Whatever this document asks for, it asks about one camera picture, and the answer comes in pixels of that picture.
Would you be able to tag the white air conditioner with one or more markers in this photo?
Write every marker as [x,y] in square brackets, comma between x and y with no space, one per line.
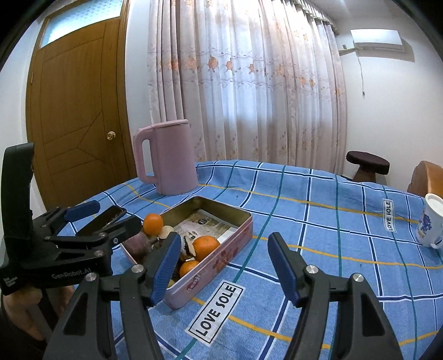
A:
[375,40]

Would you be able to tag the large orange tangerine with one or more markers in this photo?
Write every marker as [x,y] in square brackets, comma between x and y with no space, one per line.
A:
[204,245]

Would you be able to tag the pink plastic pitcher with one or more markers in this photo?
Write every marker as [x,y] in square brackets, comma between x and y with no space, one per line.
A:
[172,157]

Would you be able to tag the dark round stool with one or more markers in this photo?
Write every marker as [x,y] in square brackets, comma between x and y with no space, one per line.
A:
[369,166]

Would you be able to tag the person's left hand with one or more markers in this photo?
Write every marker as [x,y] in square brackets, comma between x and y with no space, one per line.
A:
[20,306]

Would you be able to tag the small orange tangerine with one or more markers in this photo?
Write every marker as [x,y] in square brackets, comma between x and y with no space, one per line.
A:
[153,224]
[187,266]

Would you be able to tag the white blue-print cup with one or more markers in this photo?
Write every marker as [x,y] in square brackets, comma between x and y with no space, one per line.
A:
[429,230]

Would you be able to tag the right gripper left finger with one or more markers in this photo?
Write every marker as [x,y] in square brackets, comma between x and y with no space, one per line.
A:
[85,328]

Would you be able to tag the brown leather sofa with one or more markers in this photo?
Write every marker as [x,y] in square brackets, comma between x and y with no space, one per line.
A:
[427,178]

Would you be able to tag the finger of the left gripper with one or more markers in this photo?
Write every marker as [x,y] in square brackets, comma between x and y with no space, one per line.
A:
[76,214]
[76,249]

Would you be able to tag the large purple passion fruit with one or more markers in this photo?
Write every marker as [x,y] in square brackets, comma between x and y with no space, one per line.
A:
[140,245]

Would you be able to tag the brown wooden door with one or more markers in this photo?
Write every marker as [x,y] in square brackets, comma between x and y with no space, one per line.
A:
[76,116]

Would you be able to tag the dark brown wrinkled fruit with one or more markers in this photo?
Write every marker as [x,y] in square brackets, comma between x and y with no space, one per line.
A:
[187,249]

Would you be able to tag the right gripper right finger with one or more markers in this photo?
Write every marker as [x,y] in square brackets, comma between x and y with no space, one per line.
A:
[362,330]

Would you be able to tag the blue plaid tablecloth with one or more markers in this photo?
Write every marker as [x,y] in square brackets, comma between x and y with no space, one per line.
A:
[340,226]

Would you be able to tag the pink metal tin box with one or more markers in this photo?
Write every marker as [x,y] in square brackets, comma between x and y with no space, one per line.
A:
[212,234]

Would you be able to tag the floral sheer curtain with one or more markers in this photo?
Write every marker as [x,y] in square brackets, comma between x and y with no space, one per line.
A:
[256,80]

